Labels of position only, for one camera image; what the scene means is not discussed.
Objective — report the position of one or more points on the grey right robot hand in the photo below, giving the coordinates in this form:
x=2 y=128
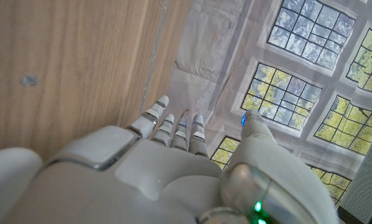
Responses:
x=142 y=180

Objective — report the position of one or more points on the printed window backdrop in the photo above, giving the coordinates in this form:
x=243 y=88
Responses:
x=298 y=77

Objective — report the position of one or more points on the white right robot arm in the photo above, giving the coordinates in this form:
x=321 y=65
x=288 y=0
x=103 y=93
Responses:
x=8 y=180

